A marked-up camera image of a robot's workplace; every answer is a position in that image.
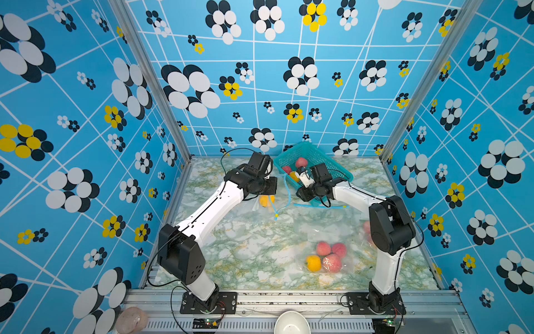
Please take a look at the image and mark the clear zip-top bag blue zipper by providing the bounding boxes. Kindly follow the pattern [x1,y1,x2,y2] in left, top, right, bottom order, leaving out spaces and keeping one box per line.
[334,188,416,256]

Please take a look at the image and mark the pink red peach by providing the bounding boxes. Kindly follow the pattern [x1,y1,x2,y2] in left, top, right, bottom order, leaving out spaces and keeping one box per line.
[363,221,371,235]

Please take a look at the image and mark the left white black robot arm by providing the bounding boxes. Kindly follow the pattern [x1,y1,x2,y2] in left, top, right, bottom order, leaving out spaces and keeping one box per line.
[155,177,278,311]

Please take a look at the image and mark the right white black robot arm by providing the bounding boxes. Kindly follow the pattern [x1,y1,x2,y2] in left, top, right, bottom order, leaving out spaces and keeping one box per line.
[297,178,416,315]

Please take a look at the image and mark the orange red peach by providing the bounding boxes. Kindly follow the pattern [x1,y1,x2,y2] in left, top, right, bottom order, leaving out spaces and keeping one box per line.
[259,195,275,208]

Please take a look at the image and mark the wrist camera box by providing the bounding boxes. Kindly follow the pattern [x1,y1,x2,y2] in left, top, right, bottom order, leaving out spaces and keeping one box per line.
[296,163,332,188]
[248,152,273,178]

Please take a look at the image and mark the aluminium front rail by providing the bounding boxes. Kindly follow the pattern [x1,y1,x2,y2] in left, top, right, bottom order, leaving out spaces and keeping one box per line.
[124,289,476,333]

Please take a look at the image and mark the pink translucent object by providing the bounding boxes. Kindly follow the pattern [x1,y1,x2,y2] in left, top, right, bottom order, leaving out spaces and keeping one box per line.
[115,307,148,334]

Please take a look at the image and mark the yellow orange peach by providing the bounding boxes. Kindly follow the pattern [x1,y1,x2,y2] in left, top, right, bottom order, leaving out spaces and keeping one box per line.
[305,255,322,273]

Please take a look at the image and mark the white bowl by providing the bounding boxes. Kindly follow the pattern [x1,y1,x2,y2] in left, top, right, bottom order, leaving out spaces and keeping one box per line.
[274,310,311,334]

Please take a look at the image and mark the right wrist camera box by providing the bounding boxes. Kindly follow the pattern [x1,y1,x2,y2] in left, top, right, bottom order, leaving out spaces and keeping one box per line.
[296,163,332,188]

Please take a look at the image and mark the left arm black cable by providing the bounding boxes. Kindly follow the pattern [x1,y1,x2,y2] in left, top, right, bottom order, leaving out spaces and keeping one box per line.
[220,147,257,176]

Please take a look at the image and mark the teal plastic basket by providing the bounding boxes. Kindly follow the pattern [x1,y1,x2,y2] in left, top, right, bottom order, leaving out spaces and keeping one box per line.
[273,141,355,207]

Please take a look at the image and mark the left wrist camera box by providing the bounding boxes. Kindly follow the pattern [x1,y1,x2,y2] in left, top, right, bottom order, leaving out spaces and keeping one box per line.
[248,152,273,178]

